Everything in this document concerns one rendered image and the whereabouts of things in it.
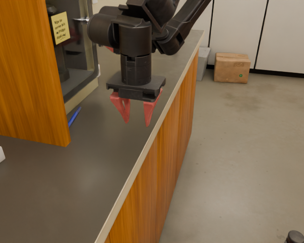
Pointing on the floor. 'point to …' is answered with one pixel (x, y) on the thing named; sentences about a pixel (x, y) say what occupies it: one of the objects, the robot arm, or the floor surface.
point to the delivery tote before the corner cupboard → (202, 61)
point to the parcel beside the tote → (231, 68)
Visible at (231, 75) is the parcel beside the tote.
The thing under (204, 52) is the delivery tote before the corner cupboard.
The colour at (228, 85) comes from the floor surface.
